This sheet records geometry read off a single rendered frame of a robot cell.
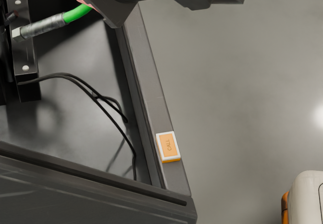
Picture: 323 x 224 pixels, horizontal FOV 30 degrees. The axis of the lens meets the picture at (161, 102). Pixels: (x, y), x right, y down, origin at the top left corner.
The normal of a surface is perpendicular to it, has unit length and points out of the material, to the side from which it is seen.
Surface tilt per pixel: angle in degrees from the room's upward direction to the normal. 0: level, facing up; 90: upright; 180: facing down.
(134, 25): 0
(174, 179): 0
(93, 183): 43
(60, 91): 0
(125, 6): 49
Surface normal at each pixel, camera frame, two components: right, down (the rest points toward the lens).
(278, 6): 0.06, -0.59
